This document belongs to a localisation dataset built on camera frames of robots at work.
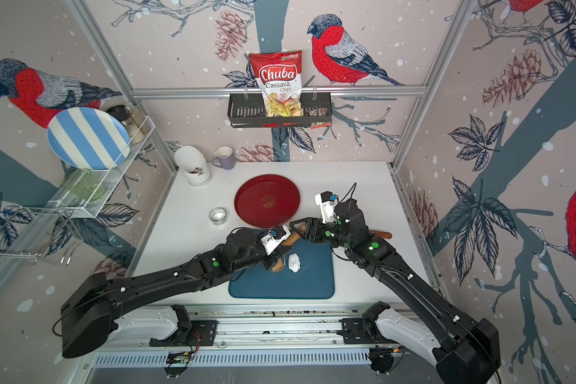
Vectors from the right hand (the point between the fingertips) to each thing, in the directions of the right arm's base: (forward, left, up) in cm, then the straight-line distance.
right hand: (298, 223), depth 72 cm
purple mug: (+46, +37, -14) cm, 61 cm away
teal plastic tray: (-9, -6, -23) cm, 26 cm away
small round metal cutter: (+17, +36, -24) cm, 46 cm away
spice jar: (+35, +60, +13) cm, 71 cm away
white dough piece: (-4, +1, -21) cm, 21 cm away
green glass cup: (+5, +64, +11) cm, 65 cm away
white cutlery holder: (+40, +52, -15) cm, 67 cm away
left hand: (-3, +2, -5) cm, 6 cm away
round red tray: (+26, +15, -24) cm, 38 cm away
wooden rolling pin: (-5, +3, -3) cm, 6 cm away
